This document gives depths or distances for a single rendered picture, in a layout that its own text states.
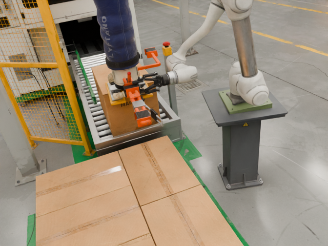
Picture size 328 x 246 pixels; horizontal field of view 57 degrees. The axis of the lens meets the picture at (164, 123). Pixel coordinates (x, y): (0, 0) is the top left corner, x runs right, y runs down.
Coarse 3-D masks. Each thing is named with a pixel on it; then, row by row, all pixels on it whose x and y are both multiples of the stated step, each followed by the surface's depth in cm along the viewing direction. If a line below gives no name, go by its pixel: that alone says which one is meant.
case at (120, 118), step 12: (96, 72) 253; (108, 72) 250; (144, 72) 241; (96, 84) 260; (108, 96) 218; (156, 96) 232; (108, 108) 223; (120, 108) 226; (132, 108) 230; (156, 108) 237; (108, 120) 236; (120, 120) 231; (132, 120) 235; (120, 132) 236
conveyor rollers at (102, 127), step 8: (88, 56) 413; (96, 56) 415; (104, 56) 410; (88, 64) 390; (96, 64) 385; (80, 72) 372; (88, 72) 367; (80, 80) 352; (96, 88) 324; (88, 96) 314; (96, 96) 308; (88, 104) 301; (96, 104) 293; (96, 112) 278; (160, 112) 268; (96, 120) 270; (104, 120) 265; (104, 128) 256; (104, 136) 250; (112, 136) 243
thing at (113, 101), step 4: (108, 84) 223; (112, 84) 218; (108, 88) 219; (108, 92) 214; (112, 92) 212; (116, 92) 207; (112, 96) 207; (112, 100) 203; (116, 100) 203; (120, 100) 203; (124, 100) 202; (112, 104) 201; (116, 104) 202
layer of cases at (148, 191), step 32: (96, 160) 219; (128, 160) 215; (160, 160) 211; (64, 192) 195; (96, 192) 191; (128, 192) 188; (160, 192) 185; (192, 192) 182; (64, 224) 173; (96, 224) 170; (128, 224) 168; (160, 224) 165; (192, 224) 163; (224, 224) 160
